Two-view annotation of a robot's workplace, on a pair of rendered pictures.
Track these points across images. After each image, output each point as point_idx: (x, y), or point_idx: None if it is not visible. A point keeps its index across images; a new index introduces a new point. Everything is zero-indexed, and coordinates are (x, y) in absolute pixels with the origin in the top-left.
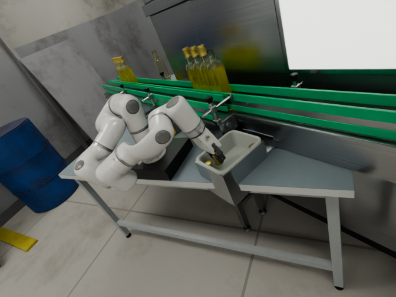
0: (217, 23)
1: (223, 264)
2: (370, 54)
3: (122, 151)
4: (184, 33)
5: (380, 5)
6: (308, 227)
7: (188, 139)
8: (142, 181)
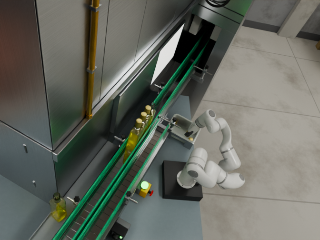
0: (132, 92)
1: None
2: (167, 61)
3: (231, 144)
4: (95, 128)
5: (172, 46)
6: None
7: (165, 160)
8: None
